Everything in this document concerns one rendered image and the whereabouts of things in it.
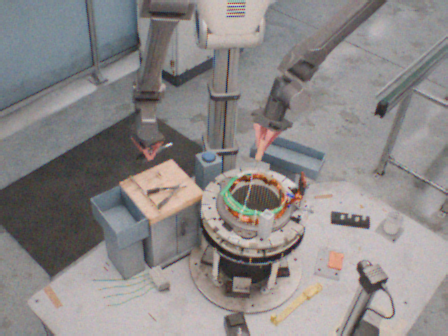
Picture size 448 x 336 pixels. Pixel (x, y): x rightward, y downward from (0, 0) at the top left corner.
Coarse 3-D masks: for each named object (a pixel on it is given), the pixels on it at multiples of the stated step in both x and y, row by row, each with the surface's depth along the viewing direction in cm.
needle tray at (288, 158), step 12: (276, 144) 184; (288, 144) 181; (300, 144) 179; (252, 156) 178; (264, 156) 176; (276, 156) 173; (288, 156) 180; (300, 156) 180; (312, 156) 180; (324, 156) 175; (276, 168) 179; (288, 168) 174; (300, 168) 172; (312, 168) 176
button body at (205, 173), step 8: (200, 160) 175; (216, 160) 175; (200, 168) 176; (208, 168) 174; (216, 168) 176; (200, 176) 178; (208, 176) 177; (216, 176) 179; (200, 184) 181; (208, 184) 179
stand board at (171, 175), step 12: (156, 168) 166; (168, 168) 166; (144, 180) 162; (156, 180) 162; (168, 180) 162; (180, 180) 163; (192, 180) 163; (132, 192) 158; (168, 192) 159; (180, 192) 159; (192, 192) 159; (144, 204) 154; (156, 204) 155; (168, 204) 155; (180, 204) 155; (156, 216) 151
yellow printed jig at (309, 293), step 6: (318, 282) 168; (306, 288) 166; (312, 288) 167; (318, 288) 167; (306, 294) 165; (312, 294) 164; (294, 300) 164; (300, 300) 164; (288, 306) 162; (294, 306) 162; (282, 312) 160; (288, 312) 161; (270, 318) 158; (276, 318) 156; (282, 318) 159; (276, 324) 157
